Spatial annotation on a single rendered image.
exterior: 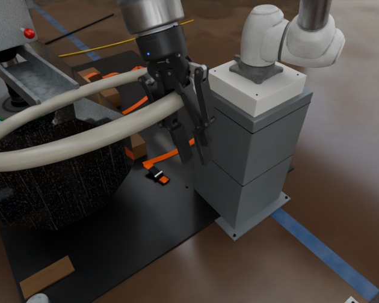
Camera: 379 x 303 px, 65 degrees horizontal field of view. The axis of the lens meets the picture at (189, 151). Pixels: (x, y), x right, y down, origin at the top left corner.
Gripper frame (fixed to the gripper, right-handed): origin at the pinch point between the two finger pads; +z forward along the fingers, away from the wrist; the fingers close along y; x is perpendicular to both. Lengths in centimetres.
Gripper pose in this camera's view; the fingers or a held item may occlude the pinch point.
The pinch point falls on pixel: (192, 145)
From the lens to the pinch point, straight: 54.5
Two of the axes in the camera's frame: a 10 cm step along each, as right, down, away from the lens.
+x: -5.3, 5.0, -6.9
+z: 2.7, 8.6, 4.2
